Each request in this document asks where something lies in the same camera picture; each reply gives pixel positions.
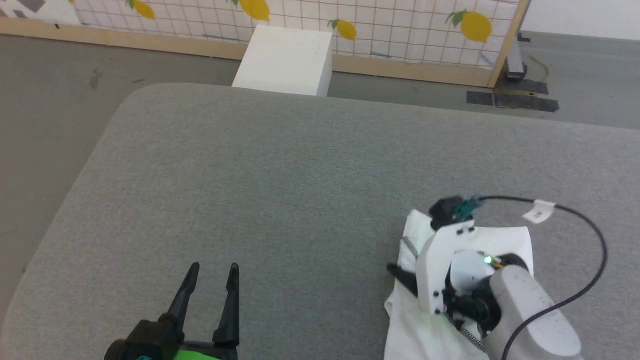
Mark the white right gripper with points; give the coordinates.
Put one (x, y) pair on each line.
(432, 270)

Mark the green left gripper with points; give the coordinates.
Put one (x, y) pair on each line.
(205, 352)

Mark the white zip garment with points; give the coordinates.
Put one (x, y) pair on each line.
(410, 330)

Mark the small black floor tape patch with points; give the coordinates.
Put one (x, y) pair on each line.
(480, 98)

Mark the black floor tape strip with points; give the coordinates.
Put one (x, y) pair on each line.
(525, 102)
(525, 87)

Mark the grey metal partition foot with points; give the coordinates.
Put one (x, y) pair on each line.
(515, 62)

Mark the lemon print partition screen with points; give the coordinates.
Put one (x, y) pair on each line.
(400, 30)

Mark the white rectangular block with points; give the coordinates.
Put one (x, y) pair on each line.
(285, 60)

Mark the white partition board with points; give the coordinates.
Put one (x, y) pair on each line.
(590, 15)

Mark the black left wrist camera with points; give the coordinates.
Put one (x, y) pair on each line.
(145, 337)

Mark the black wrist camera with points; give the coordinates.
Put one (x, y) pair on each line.
(442, 212)
(145, 337)

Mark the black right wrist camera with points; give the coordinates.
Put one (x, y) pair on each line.
(442, 212)

